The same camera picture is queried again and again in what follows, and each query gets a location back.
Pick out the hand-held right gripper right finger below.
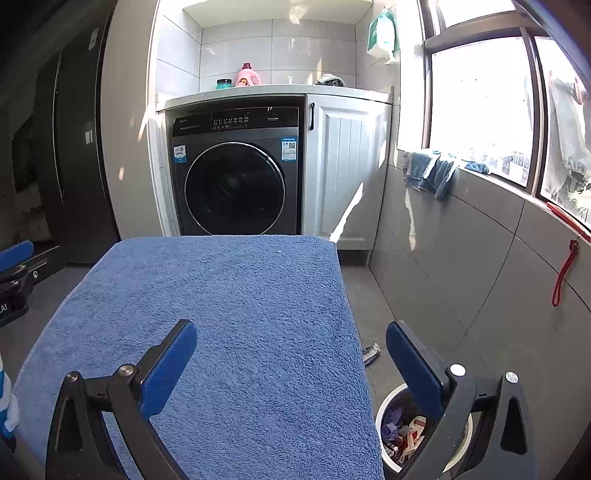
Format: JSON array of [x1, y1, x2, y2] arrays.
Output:
[[385, 320, 539, 480]]

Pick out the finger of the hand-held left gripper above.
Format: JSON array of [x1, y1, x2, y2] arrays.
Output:
[[0, 240, 35, 274], [18, 247, 61, 283]]

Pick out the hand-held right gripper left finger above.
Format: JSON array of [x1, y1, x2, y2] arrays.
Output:
[[45, 319, 199, 480]]

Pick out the purple wrapper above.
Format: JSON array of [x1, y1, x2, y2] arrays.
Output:
[[382, 405, 409, 441]]

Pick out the red and white packet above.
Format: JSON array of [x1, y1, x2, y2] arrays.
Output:
[[401, 414, 429, 450]]

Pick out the white round bin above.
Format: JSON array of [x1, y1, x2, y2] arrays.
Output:
[[375, 383, 474, 480]]

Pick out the person's left hand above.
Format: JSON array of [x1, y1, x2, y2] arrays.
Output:
[[0, 353, 20, 440]]

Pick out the blue terry towel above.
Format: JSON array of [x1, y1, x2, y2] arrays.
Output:
[[14, 234, 385, 480]]

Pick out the dark refrigerator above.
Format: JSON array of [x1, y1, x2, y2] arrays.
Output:
[[33, 25, 122, 267]]

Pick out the dark grey washing machine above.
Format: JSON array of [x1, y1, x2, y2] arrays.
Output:
[[167, 107, 306, 237]]

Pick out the blue cloths on sill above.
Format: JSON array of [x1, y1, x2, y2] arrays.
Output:
[[403, 150, 491, 202]]

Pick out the white cabinet door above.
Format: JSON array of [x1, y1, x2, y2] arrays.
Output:
[[302, 102, 392, 254]]

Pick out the brown framed window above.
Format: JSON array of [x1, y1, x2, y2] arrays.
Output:
[[397, 0, 591, 243]]

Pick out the white hanging garment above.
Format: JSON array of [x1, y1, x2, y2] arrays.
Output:
[[544, 76, 591, 206]]

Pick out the pink detergent bottle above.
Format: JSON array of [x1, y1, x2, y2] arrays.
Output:
[[235, 63, 258, 88]]

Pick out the white countertop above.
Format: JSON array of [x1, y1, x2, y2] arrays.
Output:
[[156, 84, 391, 114]]

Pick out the green and white hanging pack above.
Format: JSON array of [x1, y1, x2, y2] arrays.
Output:
[[368, 8, 399, 65]]

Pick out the red lanyard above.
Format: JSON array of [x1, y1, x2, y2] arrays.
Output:
[[551, 235, 583, 308]]

